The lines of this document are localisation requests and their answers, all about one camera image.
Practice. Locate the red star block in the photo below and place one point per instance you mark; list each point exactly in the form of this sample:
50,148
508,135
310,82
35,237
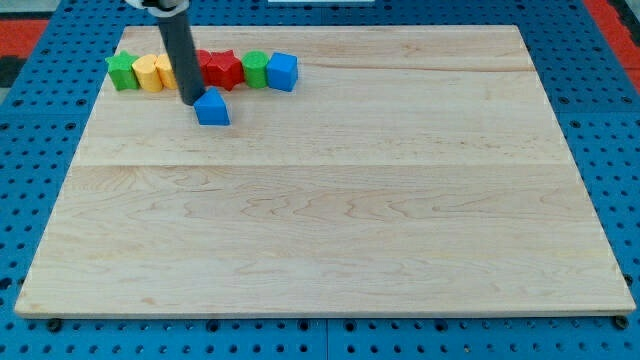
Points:
225,70

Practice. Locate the blue triangle block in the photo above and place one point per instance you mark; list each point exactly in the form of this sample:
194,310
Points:
211,109

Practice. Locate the light wooden board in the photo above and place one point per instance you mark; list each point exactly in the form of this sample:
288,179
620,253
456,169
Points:
413,172

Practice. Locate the yellow block behind rod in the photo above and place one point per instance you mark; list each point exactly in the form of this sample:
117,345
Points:
165,72

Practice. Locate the yellow heart block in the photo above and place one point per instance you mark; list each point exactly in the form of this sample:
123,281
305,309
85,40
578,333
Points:
146,73

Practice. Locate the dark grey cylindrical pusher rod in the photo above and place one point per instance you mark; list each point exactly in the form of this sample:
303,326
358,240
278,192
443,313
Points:
175,29

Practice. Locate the red block behind rod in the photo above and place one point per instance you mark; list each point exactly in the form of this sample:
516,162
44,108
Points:
204,57

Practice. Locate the blue cube block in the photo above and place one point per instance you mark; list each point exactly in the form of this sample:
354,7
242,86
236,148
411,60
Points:
282,71

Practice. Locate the green cylinder block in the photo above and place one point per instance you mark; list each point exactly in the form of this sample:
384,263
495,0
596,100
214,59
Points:
254,66

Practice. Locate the green star block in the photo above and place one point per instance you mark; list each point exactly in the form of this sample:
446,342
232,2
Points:
120,71

